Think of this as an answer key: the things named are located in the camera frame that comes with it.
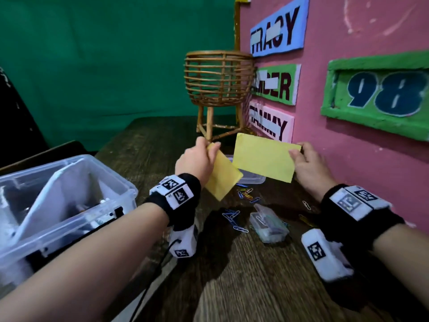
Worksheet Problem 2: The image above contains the person's right hand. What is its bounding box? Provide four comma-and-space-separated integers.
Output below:
288, 141, 338, 203

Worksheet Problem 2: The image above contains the person's left hand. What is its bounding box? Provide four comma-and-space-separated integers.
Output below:
174, 136, 222, 189

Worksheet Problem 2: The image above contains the yellow sticky note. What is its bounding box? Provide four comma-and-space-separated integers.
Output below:
231, 131, 303, 184
204, 142, 244, 202

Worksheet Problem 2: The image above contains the clear plastic case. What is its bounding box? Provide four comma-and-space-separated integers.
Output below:
226, 154, 267, 185

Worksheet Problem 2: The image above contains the pile of coloured paper clips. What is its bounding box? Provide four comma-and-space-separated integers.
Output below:
221, 182, 318, 234

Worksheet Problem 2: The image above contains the small clear paper clip case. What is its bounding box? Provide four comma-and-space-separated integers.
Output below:
248, 203, 290, 245

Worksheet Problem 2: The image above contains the clear plastic storage box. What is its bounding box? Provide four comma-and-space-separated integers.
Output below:
0, 154, 139, 289

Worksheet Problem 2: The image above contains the person's left forearm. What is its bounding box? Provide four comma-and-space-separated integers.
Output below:
0, 202, 170, 322

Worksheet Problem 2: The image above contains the black wristband with markers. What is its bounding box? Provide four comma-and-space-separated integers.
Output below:
320, 183, 406, 253
143, 173, 202, 232

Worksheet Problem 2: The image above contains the pink name sign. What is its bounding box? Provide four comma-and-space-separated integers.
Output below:
247, 99, 296, 144

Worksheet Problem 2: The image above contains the rattan basket stand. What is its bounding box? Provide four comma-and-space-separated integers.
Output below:
183, 50, 258, 142

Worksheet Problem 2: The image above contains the green name sign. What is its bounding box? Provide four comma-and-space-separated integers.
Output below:
251, 63, 302, 106

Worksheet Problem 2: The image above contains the green framed number sign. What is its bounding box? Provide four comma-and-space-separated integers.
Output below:
320, 50, 429, 142

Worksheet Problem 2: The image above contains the green backdrop cloth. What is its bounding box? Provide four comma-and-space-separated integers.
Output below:
0, 0, 237, 152

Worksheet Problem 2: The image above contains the yellow vertical edge strip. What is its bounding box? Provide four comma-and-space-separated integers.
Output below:
233, 0, 252, 53

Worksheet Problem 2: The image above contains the blue name sign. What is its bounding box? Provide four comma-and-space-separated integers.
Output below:
249, 0, 311, 58

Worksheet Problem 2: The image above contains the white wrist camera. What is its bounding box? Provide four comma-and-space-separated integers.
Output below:
167, 224, 199, 259
300, 228, 355, 283

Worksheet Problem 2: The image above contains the black camera cable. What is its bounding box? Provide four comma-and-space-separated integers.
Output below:
128, 237, 182, 322

